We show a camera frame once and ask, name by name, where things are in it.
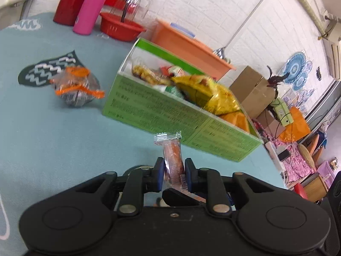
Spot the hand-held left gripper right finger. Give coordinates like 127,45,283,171
185,157,283,216

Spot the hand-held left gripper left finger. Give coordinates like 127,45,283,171
66,157,165,217

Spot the clear sausage snack packet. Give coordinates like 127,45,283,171
154,131,187,192

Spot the green cardboard box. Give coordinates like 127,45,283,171
102,38,263,163

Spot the orange snack packet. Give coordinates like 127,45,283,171
221,110,251,134

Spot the yellow snack packet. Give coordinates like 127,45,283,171
170,74,242,116

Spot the green snack packet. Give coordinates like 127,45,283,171
165,85,185,100

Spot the red stool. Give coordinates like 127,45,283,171
292,182,310,200

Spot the white power strip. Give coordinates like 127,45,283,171
263,141,286,173

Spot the pink patterned cloth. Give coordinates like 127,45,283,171
266,136,320,190

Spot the black power adapter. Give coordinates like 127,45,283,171
275,149,291,161

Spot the wicker basket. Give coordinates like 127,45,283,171
296,133,329,167

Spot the small cardboard box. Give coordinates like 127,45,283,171
255,109,288,140

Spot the orange bag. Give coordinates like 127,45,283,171
278,106,311,143

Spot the small green box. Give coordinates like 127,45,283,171
271,97,294,126

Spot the large cardboard box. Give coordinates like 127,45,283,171
229,65,279,119

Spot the teal printed tablecloth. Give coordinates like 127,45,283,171
0,12,288,256

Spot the orange-trimmed clear snack packet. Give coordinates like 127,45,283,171
49,66,106,108

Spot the steel bowl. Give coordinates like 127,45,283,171
212,46,231,62

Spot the orange plastic tub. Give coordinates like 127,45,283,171
151,18,237,82

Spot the dark leafy plant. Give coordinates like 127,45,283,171
266,65,290,89

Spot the blue lid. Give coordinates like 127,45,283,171
170,22,197,38

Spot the blue paper fan decoration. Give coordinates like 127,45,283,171
282,51,314,92

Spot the red plastic basin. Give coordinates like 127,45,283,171
100,12,147,42

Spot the glass pitcher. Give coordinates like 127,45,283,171
119,0,150,23

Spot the pink thermos bottle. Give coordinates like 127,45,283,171
72,0,118,35

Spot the white air conditioner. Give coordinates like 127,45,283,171
318,0,341,81

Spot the red thermos jug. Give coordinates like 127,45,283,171
52,0,94,27

